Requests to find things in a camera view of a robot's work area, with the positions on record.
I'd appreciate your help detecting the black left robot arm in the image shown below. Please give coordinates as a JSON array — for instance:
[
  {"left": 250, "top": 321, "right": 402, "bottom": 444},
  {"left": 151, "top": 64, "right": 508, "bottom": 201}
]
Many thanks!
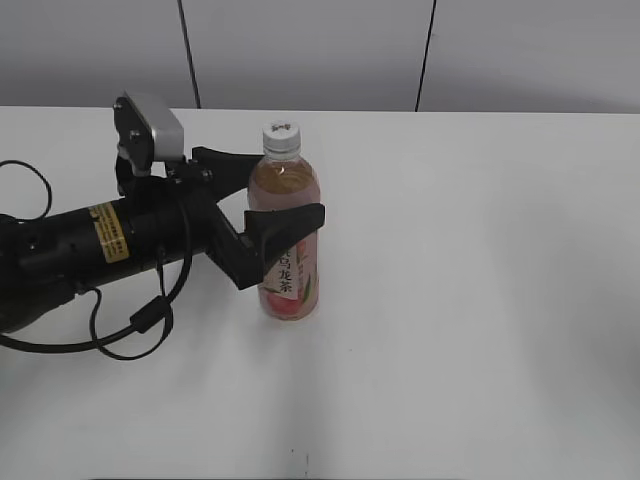
[{"left": 1, "top": 147, "right": 325, "bottom": 333}]

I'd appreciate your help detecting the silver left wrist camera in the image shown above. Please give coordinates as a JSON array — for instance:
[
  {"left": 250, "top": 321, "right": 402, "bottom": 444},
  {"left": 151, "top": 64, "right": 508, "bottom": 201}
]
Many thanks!
[{"left": 113, "top": 91, "right": 184, "bottom": 177}]

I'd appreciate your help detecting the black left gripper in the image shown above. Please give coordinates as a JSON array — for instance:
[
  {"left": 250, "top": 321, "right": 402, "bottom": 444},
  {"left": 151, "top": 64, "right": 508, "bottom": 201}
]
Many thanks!
[{"left": 115, "top": 146, "right": 325, "bottom": 290}]

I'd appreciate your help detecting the peach oolong tea bottle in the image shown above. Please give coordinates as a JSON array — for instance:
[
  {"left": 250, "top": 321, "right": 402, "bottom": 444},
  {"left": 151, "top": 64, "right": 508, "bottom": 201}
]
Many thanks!
[{"left": 246, "top": 147, "right": 322, "bottom": 323}]

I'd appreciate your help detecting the white bottle cap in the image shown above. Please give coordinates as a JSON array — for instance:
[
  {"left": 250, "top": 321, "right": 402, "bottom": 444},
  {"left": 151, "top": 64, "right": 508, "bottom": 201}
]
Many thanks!
[{"left": 262, "top": 121, "right": 301, "bottom": 154}]

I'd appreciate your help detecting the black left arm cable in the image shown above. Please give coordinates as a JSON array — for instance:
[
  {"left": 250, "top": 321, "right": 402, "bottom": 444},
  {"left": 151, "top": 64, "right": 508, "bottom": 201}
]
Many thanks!
[{"left": 0, "top": 159, "right": 194, "bottom": 361}]

